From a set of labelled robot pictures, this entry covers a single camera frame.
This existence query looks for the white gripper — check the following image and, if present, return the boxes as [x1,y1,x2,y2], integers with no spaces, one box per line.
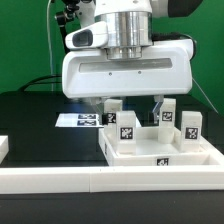
[62,39,193,125]

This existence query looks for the white square table top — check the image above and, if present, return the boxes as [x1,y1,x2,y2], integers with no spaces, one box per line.
[98,127,224,166]

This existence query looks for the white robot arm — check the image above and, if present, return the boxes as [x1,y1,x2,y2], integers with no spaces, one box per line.
[56,0,203,116]

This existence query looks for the fiducial marker sheet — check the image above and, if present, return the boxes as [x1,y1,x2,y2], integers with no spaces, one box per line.
[55,113,101,128]

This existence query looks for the white left barrier piece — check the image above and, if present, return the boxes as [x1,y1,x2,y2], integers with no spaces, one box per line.
[0,136,9,164]

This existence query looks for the grey cable right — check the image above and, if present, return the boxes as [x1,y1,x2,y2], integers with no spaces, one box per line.
[191,76,221,115]

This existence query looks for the grey cable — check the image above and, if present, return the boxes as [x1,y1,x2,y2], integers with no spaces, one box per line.
[191,76,221,115]
[46,0,55,92]

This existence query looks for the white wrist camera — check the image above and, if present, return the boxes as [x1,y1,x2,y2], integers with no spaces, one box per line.
[65,21,109,50]

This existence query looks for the white front barrier wall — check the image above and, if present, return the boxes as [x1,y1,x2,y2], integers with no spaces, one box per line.
[0,165,224,194]

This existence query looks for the black cables at base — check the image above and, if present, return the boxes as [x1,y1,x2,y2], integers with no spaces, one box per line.
[18,74,64,93]

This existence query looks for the grey cable left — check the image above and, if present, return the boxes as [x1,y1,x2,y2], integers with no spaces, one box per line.
[46,0,55,92]

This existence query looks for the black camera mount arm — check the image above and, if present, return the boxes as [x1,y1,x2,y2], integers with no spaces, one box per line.
[54,0,91,51]

